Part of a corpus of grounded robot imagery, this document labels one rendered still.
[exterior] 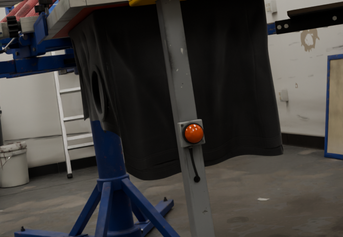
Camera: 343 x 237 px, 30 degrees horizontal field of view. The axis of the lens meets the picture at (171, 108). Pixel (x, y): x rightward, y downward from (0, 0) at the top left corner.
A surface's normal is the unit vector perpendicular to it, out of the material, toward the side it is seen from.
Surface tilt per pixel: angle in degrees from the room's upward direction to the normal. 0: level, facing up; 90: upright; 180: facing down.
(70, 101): 90
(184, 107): 90
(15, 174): 93
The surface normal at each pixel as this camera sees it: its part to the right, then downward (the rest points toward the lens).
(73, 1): 0.29, 0.01
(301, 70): -0.95, 0.16
